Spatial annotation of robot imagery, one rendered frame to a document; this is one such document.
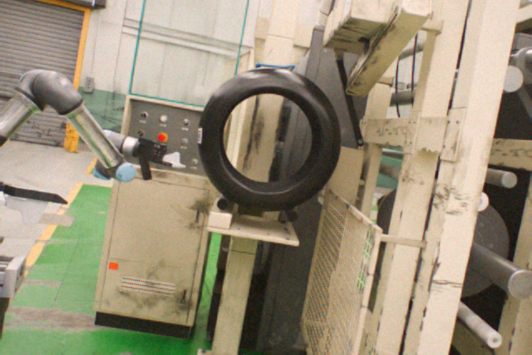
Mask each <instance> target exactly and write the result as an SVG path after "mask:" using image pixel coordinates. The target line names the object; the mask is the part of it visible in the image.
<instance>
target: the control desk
mask: <svg viewBox="0 0 532 355"><path fill-rule="evenodd" d="M203 109H204V108H202V107H197V106H187V105H183V104H178V103H173V102H168V101H159V100H154V99H150V98H144V97H140V96H130V95H128V96H126V105H125V110H124V115H123V122H122V127H121V134H122V135H124V136H129V137H132V138H135V139H137V140H138V138H139V137H141V136H142V137H145V138H146V139H149V140H153V141H160V142H163V144H166V145H167V148H166V149H167V151H166V154H165V155H173V154H174V153H175V152H179V153H180V163H181V164H182V165H185V168H183V169H177V168H173V167H168V165H162V164H157V163H154V162H151V161H149V164H150V171H151V173H152V179H151V180H144V178H143V175H142V174H141V170H140V163H139V160H138V156H137V157H136V158H135V157H133V156H132V157H131V156H128V155H123V154H121V155H122V156H123V157H124V159H125V160H126V161H127V162H128V163H131V164H132V165H133V166H134V168H135V177H134V179H133V180H132V181H130V182H127V183H125V182H120V181H118V180H116V179H114V181H113V187H112V193H111V202H110V203H109V207H110V208H109V209H108V214H107V220H106V229H105V235H104V240H103V246H102V251H101V262H100V267H99V272H98V277H99V278H98V279H97V280H98V284H97V289H96V298H95V304H94V310H93V311H96V318H95V323H94V325H98V326H104V327H109V328H119V329H126V330H129V331H132V332H138V333H148V334H154V335H160V336H166V337H172V338H183V339H189V337H190V333H191V329H192V327H193V326H194V323H195V317H196V314H197V311H198V308H199V305H200V300H201V296H202V292H203V286H204V276H205V271H206V267H207V262H208V256H209V247H210V242H211V237H212V232H210V231H207V226H208V220H209V212H210V210H211V208H212V206H213V204H214V202H215V200H214V188H215V187H214V186H213V185H212V183H211V182H210V181H209V179H208V177H207V175H206V174H205V172H204V169H203V167H202V165H201V162H200V157H199V152H198V145H197V135H198V127H199V123H200V117H201V114H202V112H203ZM110 262H114V263H118V269H117V270H116V269H109V264H110Z"/></svg>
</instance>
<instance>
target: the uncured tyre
mask: <svg viewBox="0 0 532 355"><path fill-rule="evenodd" d="M259 94H275V95H280V96H284V97H287V98H288V99H289V100H290V101H292V102H293V103H295V104H296V105H297V106H298V107H299V108H300V109H301V110H302V111H303V113H304V115H305V116H306V117H307V119H308V121H309V124H310V126H311V130H312V146H311V150H310V153H309V155H308V157H307V159H306V160H305V161H304V163H303V164H302V167H301V168H300V169H299V170H298V171H297V172H296V173H294V174H293V175H291V176H289V177H288V178H285V179H283V180H278V181H274V182H261V181H257V180H252V179H250V178H248V177H246V176H245V175H243V174H240V173H239V172H238V171H237V170H236V169H235V168H234V166H233V165H232V163H231V162H230V160H229V158H228V156H227V154H226V151H225V148H224V128H225V125H226V122H227V120H228V118H229V115H230V114H231V112H232V111H233V110H234V108H235V107H236V106H237V105H239V104H240V103H242V102H244V101H246V100H248V99H249V98H250V97H251V96H256V95H259ZM199 128H202V137H201V143H199V142H198V139H199ZM197 145H198V152H199V158H200V162H201V165H202V167H203V169H204V172H205V174H206V175H207V177H208V179H209V181H210V182H211V183H212V185H213V186H214V187H215V188H216V190H218V191H219V192H220V193H221V194H222V195H223V196H225V197H226V198H227V199H229V200H232V201H233V202H234V203H236V204H238V205H240V206H243V207H245V208H248V209H252V210H259V212H278V210H287V209H290V208H293V207H295V206H298V205H300V204H302V203H304V202H306V201H307V200H310V199H312V197H314V196H315V195H316V194H317V193H318V192H319V191H320V190H321V189H322V187H324V186H325V184H326V183H327V182H328V180H329V179H330V177H332V175H333V173H334V171H335V169H336V167H337V163H338V160H339V156H340V152H341V145H342V133H341V127H340V123H339V119H338V116H337V112H336V110H335V108H334V106H333V104H332V103H331V102H330V100H328V97H327V95H326V94H325V93H324V92H323V90H322V89H321V88H320V87H319V86H317V85H316V84H315V83H314V82H313V81H311V80H309V79H307V78H306V77H304V76H302V74H300V73H297V72H295V71H291V70H289V69H284V68H279V67H259V68H254V69H250V70H247V71H243V72H241V73H239V74H238V75H237V76H234V77H232V78H230V79H229V80H227V81H226V82H225V83H224V84H223V85H222V86H221V87H220V88H219V89H218V90H216V91H215V92H214V93H213V94H212V96H211V97H210V99H209V100H208V102H207V104H206V105H205V107H204V109H203V112H202V114H201V117H200V120H199V127H198V135H197Z"/></svg>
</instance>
